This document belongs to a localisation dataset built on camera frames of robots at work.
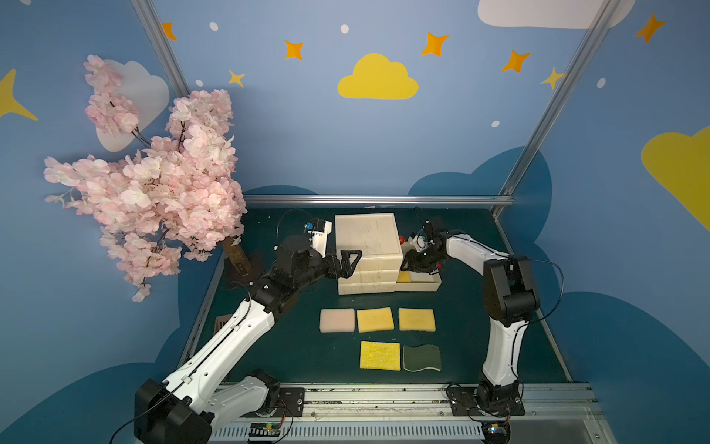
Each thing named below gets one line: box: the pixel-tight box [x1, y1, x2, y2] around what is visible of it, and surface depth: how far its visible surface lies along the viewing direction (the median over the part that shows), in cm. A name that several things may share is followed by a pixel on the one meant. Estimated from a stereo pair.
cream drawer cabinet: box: [334, 212, 404, 296], surface depth 87 cm
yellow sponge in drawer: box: [396, 270, 412, 284], surface depth 100 cm
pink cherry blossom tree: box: [44, 55, 247, 303], surface depth 57 cm
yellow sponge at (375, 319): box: [356, 307, 395, 333], surface depth 90 cm
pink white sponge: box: [319, 308, 356, 333], surface depth 90 cm
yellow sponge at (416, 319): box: [398, 308, 436, 333], surface depth 90 cm
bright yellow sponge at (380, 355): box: [359, 340, 401, 371], surface depth 84 cm
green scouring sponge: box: [402, 344, 442, 373], surface depth 83 cm
